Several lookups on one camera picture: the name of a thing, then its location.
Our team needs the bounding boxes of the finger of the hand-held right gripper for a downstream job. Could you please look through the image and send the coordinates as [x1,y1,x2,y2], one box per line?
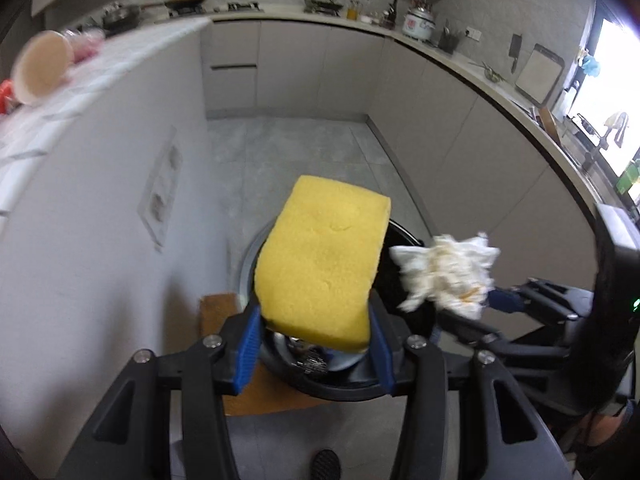
[435,309,598,397]
[482,277,598,332]

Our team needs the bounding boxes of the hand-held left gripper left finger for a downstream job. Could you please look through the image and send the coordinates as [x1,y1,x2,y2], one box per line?
[56,305,263,480]

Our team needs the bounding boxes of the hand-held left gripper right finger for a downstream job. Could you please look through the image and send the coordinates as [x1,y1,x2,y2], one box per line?
[367,307,566,480]

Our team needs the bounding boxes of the white tissue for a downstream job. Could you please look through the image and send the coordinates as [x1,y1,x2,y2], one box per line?
[389,232,502,321]

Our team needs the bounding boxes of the steel wool scrubber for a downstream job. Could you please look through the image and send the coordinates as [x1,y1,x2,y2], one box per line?
[295,345,333,376]

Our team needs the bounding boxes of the black plastic bucket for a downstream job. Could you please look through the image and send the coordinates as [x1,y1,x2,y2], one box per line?
[240,217,441,402]

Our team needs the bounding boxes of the yellow sponge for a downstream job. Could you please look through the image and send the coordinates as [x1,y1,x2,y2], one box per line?
[254,175,393,353]

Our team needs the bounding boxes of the pink plastic bag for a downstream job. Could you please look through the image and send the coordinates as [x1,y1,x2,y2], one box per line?
[62,27,106,63]

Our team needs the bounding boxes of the white paper cup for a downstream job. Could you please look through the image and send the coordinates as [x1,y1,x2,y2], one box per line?
[12,30,75,107]

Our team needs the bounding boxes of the brown wooden stool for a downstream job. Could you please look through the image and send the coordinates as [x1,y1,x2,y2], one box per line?
[199,292,311,417]

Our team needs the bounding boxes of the green bottle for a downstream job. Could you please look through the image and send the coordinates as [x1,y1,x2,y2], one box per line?
[616,160,640,196]

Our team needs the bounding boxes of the steel sink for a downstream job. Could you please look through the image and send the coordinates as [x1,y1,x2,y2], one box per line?
[515,100,636,211]

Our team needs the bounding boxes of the steel faucet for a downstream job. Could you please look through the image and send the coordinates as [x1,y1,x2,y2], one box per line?
[582,110,631,171]

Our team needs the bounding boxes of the black mesh shoe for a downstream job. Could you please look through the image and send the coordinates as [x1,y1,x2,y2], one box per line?
[310,449,342,480]

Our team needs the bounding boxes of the beige cloth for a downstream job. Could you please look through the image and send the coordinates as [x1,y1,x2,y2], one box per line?
[605,111,631,148]

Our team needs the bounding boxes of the white island socket panel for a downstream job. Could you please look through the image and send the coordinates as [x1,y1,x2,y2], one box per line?
[138,127,183,251]

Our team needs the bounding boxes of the window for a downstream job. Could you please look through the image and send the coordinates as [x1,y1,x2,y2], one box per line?
[570,5,640,211]

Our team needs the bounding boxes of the blue glove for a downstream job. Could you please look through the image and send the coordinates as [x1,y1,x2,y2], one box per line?
[577,50,601,76]

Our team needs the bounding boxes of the beige cutting board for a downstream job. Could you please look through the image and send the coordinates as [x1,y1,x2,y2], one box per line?
[515,44,566,103]

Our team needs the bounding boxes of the white kitchen island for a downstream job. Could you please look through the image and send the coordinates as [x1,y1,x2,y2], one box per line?
[0,17,213,411]

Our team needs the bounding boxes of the black utensil holder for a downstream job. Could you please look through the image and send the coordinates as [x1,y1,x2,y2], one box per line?
[439,20,461,55]

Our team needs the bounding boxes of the white rice cooker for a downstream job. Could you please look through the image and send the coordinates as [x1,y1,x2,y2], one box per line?
[402,2,435,43]

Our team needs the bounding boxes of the grey base cabinets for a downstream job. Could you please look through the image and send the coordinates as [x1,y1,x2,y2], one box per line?
[202,15,601,281]

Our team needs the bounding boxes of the black wok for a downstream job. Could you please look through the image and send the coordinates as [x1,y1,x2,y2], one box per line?
[165,0,208,16]

